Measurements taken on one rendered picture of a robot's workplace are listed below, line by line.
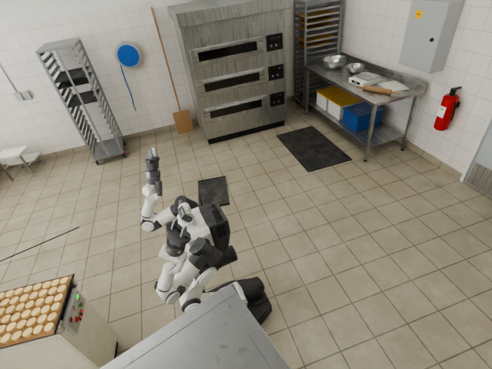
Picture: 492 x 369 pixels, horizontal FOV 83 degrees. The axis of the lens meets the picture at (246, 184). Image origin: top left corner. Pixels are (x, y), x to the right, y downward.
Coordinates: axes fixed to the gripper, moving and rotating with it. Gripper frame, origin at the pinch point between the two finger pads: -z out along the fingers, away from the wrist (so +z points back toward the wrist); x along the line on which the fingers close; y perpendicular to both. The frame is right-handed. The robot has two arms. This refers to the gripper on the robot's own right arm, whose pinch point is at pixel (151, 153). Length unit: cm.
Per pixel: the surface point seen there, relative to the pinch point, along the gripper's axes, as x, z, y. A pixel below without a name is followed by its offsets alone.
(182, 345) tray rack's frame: 120, 13, -59
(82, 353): 32, 129, 38
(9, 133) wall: -271, 43, 370
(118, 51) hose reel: -296, -95, 180
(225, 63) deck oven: -281, -84, 8
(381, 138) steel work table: -257, 7, -226
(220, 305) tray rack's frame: 112, 9, -65
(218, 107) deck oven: -295, -20, 19
